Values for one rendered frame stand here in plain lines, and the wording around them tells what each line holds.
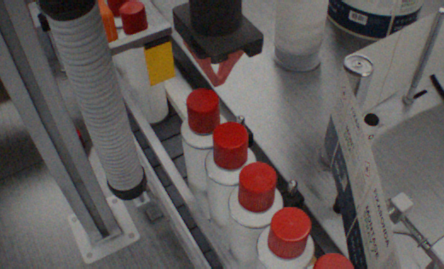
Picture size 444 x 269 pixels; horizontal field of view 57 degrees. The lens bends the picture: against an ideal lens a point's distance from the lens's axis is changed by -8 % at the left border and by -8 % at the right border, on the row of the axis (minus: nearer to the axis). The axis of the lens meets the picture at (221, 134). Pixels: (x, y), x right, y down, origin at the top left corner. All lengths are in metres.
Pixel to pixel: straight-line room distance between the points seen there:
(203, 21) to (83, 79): 0.22
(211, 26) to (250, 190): 0.18
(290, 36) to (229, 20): 0.28
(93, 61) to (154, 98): 0.39
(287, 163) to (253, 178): 0.27
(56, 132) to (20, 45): 0.12
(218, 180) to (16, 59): 0.22
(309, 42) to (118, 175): 0.46
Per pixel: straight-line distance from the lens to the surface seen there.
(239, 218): 0.40
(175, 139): 0.67
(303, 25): 0.71
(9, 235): 0.71
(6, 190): 0.76
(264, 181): 0.38
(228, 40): 0.47
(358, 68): 0.52
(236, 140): 0.40
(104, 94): 0.29
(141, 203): 0.59
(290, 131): 0.68
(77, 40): 0.26
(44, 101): 0.44
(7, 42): 0.39
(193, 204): 0.51
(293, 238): 0.35
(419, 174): 0.68
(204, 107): 0.43
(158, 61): 0.47
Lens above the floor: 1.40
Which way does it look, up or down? 51 degrees down
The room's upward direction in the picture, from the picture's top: 2 degrees counter-clockwise
